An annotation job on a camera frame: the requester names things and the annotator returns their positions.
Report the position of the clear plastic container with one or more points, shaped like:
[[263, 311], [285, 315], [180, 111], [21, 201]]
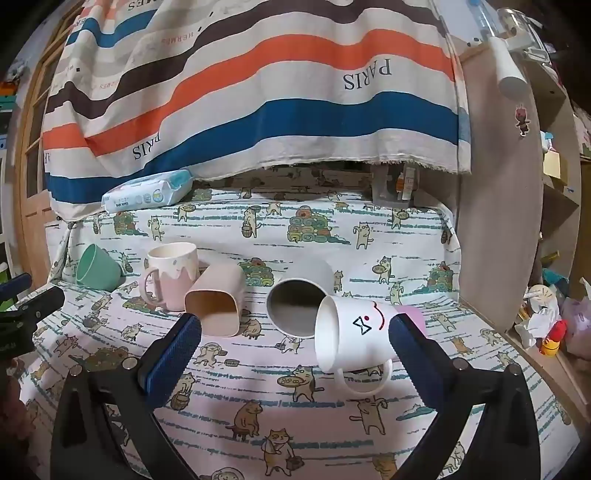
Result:
[[390, 184]]

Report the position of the wooden door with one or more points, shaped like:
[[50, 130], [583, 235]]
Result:
[[32, 184]]

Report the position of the striped cloth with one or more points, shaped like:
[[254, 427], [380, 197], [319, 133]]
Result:
[[277, 92]]

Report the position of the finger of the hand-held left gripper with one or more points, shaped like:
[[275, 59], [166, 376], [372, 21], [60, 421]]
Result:
[[42, 301], [14, 285]]

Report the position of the white mug with face print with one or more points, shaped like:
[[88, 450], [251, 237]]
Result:
[[341, 332]]

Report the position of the pink white drip mug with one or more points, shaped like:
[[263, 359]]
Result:
[[173, 281]]

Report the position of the red yellow toy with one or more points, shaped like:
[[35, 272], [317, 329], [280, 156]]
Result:
[[551, 339]]

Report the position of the grey cup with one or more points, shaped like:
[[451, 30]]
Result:
[[298, 304]]

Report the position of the pink cup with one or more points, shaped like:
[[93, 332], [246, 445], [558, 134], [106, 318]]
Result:
[[415, 318]]

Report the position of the bear sticker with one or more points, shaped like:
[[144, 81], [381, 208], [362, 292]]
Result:
[[522, 119]]

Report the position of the white handheld vacuum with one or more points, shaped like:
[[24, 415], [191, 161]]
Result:
[[508, 69]]

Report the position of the wet wipes packet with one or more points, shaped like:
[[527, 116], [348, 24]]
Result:
[[147, 193]]

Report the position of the wooden shelf unit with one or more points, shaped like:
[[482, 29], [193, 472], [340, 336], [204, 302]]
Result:
[[503, 207]]

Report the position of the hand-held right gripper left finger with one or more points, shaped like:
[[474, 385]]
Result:
[[170, 362]]

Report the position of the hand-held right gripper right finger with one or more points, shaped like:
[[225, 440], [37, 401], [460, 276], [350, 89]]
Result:
[[415, 362]]

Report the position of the cat print tablecloth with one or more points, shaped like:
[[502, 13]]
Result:
[[323, 251]]

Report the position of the white plastic bag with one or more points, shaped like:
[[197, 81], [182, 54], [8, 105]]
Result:
[[538, 318]]

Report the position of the green cup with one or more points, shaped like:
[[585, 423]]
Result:
[[94, 270]]

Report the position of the beige square cup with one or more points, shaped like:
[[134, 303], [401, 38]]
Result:
[[217, 302]]

